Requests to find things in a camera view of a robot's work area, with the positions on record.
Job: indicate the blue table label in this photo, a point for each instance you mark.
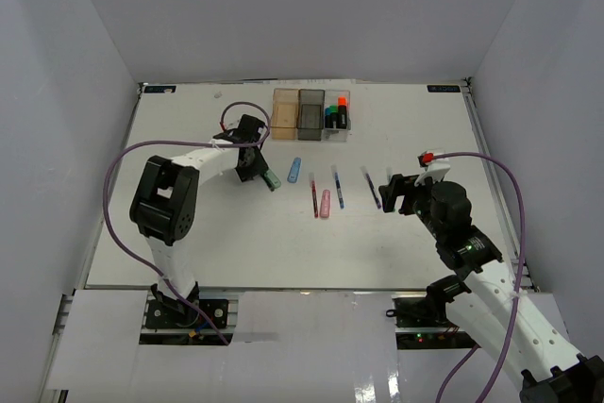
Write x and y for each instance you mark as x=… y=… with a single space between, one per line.
x=443 y=88
x=159 y=89

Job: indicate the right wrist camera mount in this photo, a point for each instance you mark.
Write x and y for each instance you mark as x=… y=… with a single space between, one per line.
x=434 y=166

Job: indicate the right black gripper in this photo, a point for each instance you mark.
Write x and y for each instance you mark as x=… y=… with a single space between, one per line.
x=398 y=182

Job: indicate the amber transparent container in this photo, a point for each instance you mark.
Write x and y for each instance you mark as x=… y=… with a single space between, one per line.
x=284 y=114

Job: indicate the blue cap black highlighter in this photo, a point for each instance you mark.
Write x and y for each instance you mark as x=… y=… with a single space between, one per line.
x=327 y=118

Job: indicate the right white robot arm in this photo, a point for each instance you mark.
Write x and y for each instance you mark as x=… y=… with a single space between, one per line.
x=479 y=297

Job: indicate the pink correction tape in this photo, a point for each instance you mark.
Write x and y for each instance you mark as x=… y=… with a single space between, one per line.
x=325 y=204

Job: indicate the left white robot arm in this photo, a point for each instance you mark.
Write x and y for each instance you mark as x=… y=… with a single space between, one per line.
x=164 y=204

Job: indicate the green cap black highlighter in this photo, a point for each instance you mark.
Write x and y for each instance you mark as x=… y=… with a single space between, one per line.
x=333 y=117

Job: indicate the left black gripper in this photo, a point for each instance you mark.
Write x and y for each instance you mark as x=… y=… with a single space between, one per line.
x=259 y=168

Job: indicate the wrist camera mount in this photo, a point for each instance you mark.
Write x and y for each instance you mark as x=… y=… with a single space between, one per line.
x=230 y=135
x=434 y=166

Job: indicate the red gel pen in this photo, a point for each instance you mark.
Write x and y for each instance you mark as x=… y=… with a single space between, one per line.
x=314 y=195

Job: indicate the left blue table label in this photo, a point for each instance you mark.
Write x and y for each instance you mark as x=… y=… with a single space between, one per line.
x=159 y=89

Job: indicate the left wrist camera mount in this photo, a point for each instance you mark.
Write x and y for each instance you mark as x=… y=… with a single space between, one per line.
x=230 y=135

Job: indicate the right blue table label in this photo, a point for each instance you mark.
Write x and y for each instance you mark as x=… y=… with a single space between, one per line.
x=443 y=88

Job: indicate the purple gel pen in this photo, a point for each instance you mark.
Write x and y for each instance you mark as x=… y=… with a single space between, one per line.
x=371 y=186

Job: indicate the green correction tape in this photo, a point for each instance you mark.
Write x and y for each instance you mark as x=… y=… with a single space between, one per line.
x=271 y=180

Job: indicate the orange cap black highlighter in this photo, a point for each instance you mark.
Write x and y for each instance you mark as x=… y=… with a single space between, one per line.
x=342 y=110

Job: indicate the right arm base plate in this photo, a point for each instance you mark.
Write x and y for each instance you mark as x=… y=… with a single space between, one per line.
x=417 y=328

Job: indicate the blue correction tape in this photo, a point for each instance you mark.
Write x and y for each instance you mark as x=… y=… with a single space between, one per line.
x=294 y=171

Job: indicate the blue gel pen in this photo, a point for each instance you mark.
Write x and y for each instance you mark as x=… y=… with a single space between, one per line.
x=338 y=186

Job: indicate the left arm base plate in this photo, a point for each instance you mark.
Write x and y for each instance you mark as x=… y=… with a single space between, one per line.
x=162 y=326

